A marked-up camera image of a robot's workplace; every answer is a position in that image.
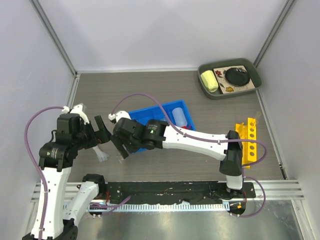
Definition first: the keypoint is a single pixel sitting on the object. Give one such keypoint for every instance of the clear glass test tube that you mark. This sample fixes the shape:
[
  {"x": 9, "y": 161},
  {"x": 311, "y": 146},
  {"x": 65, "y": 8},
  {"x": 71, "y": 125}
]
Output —
[{"x": 256, "y": 118}]

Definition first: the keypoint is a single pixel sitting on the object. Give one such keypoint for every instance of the black round pouch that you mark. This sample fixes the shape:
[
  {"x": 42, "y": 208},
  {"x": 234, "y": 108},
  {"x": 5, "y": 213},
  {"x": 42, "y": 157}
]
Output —
[{"x": 237, "y": 76}]

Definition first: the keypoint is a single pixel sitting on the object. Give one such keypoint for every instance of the pale yellow cup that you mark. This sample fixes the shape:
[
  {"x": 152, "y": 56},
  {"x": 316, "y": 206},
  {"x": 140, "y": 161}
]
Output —
[{"x": 209, "y": 80}]

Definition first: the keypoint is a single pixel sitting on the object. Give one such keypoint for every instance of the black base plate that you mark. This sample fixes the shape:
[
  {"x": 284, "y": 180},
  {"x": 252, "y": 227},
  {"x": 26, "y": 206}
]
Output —
[{"x": 173, "y": 192}]

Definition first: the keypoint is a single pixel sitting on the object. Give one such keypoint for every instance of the red cap wash bottle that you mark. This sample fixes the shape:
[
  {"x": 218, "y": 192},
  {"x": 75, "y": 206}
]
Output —
[{"x": 180, "y": 118}]

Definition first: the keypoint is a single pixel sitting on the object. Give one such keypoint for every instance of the grey plastic tray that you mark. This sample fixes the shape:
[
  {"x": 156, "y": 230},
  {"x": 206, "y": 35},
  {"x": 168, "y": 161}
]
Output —
[{"x": 230, "y": 62}]

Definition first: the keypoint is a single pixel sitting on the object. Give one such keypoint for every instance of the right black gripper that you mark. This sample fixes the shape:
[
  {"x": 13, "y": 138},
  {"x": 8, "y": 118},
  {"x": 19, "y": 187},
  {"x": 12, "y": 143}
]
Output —
[{"x": 118, "y": 144}]

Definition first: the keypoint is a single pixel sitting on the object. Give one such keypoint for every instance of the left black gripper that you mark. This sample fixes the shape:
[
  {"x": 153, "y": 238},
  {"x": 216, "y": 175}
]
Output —
[{"x": 102, "y": 135}]

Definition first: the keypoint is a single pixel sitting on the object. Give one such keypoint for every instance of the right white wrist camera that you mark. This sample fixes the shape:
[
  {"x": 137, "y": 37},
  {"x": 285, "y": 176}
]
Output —
[{"x": 115, "y": 117}]

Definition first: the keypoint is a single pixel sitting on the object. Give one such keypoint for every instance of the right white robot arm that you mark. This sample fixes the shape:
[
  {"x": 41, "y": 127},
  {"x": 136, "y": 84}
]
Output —
[{"x": 227, "y": 149}]

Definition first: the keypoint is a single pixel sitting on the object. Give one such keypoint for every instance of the slotted cable duct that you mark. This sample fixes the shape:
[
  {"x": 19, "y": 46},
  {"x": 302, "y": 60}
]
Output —
[{"x": 182, "y": 207}]

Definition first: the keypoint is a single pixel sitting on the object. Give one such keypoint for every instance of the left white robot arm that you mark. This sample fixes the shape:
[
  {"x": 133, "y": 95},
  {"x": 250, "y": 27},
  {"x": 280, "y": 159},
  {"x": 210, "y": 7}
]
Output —
[{"x": 53, "y": 221}]

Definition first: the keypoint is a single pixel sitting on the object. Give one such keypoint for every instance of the blue divided plastic bin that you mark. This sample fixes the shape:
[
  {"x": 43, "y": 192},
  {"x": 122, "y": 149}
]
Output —
[{"x": 143, "y": 115}]

